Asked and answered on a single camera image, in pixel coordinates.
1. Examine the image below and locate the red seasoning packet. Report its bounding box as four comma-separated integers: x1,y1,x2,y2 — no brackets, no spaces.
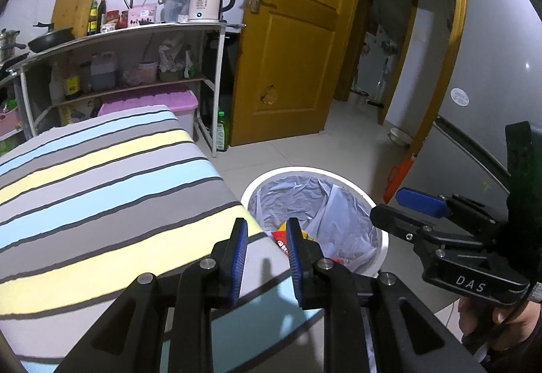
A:
270,229,314,260

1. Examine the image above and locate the white trash bin with liner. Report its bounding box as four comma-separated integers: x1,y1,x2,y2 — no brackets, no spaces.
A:
241,167,389,277

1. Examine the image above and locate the metal kitchen shelf rack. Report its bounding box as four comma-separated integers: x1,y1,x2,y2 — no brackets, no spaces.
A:
1,22,245,156

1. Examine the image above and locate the person's right hand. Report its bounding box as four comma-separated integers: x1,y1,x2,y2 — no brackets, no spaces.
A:
458,297,540,344

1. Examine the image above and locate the orange dustpan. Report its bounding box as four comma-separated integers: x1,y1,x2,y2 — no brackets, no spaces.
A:
382,156,415,203

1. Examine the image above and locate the striped tablecloth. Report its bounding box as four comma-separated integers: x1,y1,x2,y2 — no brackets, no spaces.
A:
1,106,324,372

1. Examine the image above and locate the green glass bottle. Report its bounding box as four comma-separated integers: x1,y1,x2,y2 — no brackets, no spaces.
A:
217,110,230,152

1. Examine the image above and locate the purple lidded storage box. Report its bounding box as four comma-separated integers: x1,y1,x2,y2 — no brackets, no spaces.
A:
98,87,199,137

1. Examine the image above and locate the pink plastic basket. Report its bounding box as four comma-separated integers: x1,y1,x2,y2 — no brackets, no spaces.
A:
0,109,21,136

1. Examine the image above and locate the yellow wooden door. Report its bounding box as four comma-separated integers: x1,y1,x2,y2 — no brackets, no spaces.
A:
231,0,357,145

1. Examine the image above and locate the grey plastic jug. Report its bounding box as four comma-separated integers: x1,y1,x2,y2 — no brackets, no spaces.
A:
90,51,118,91

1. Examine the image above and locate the black frying pan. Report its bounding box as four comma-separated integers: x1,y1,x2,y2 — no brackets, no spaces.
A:
27,22,75,53

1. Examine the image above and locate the dark sauce bottle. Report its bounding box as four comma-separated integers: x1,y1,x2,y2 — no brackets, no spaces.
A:
86,0,98,35

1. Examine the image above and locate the pink utensil holder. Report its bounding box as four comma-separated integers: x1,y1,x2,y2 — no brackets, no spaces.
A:
127,3,157,27

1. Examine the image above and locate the stainless steel steamer pot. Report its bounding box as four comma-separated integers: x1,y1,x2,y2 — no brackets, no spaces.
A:
0,28,27,61

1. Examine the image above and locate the clear plastic container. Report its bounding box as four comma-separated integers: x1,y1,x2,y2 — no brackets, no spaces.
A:
159,0,190,23

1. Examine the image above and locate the wooden cutting board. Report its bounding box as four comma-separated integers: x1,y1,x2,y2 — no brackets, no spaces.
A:
50,0,93,38

